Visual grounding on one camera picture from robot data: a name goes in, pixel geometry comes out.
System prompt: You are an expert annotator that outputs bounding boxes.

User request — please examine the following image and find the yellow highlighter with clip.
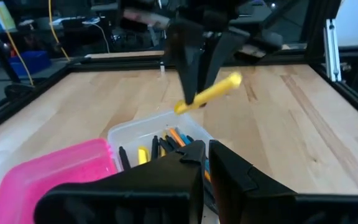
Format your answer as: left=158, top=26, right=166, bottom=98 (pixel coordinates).
left=173, top=72, right=243, bottom=116

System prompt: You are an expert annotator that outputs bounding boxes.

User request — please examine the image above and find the blue plastic bin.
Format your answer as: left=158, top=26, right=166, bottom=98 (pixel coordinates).
left=9, top=50, right=52, bottom=76

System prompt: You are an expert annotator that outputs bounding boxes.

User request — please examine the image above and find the green white container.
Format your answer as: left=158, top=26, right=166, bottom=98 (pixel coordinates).
left=0, top=0, right=17, bottom=31

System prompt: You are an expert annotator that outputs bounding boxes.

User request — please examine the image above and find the orange wooden pencil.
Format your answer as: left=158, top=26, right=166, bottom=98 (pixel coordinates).
left=167, top=126, right=211, bottom=183

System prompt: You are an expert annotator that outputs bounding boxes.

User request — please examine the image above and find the silver upright bracket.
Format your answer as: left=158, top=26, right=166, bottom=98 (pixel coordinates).
left=323, top=18, right=343, bottom=83

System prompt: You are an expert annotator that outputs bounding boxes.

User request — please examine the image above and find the yellow cable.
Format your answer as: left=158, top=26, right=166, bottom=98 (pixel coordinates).
left=47, top=0, right=71, bottom=62
left=0, top=0, right=34, bottom=86

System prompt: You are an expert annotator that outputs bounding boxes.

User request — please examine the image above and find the clear pencil box pink lid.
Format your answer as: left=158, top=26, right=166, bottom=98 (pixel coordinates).
left=0, top=110, right=220, bottom=224

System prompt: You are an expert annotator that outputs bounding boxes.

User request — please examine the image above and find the black aluminium table frame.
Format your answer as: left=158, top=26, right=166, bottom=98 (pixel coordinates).
left=0, top=0, right=358, bottom=138

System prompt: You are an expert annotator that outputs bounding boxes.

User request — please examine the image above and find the white cable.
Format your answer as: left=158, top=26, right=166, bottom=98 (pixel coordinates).
left=82, top=20, right=111, bottom=54

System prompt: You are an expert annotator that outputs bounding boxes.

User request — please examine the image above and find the black clamp knob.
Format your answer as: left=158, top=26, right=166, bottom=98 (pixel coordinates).
left=4, top=83, right=34, bottom=101

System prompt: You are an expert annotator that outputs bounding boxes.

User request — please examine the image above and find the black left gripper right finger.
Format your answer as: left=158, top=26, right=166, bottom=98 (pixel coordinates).
left=208, top=139, right=358, bottom=224

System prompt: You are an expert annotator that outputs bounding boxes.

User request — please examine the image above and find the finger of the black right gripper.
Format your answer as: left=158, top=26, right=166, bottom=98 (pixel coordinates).
left=166, top=21, right=206, bottom=105
left=202, top=30, right=250, bottom=94

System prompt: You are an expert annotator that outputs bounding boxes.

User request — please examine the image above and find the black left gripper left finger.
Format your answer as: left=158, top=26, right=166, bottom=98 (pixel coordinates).
left=34, top=139, right=207, bottom=224

